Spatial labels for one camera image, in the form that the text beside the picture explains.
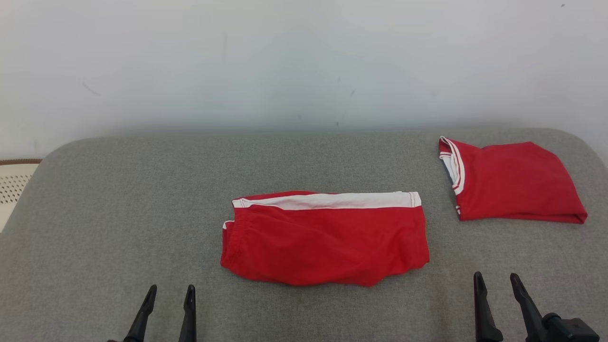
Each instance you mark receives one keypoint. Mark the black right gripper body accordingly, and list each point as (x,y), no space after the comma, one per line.
(572,331)

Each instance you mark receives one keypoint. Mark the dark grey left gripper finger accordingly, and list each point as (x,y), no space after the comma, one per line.
(142,318)
(189,318)

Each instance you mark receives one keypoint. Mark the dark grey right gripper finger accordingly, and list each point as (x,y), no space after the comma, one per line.
(484,318)
(529,313)

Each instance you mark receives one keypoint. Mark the red jersey with white sleeves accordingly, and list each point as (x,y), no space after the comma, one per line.
(517,180)

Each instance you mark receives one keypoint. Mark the red shorts with white stripes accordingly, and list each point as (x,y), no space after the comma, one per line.
(327,242)

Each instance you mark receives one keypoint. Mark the grey fabric sofa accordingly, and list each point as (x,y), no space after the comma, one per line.
(142,213)

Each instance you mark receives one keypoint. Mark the cream perforated laundry basket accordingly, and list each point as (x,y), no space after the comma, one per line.
(14,185)

